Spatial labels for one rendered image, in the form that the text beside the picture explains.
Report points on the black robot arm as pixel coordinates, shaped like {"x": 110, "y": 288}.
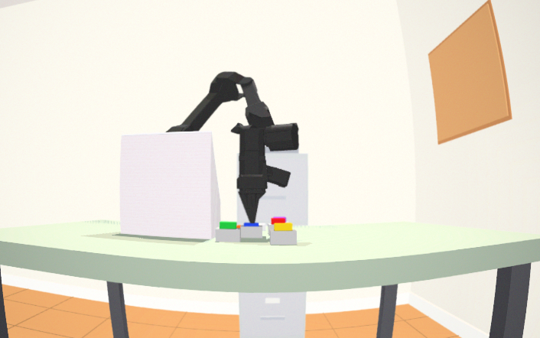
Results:
{"x": 261, "y": 131}

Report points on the red button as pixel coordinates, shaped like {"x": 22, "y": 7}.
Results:
{"x": 271, "y": 225}

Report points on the blue button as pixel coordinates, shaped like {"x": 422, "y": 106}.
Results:
{"x": 251, "y": 231}

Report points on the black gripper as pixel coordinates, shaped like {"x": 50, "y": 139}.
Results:
{"x": 251, "y": 182}

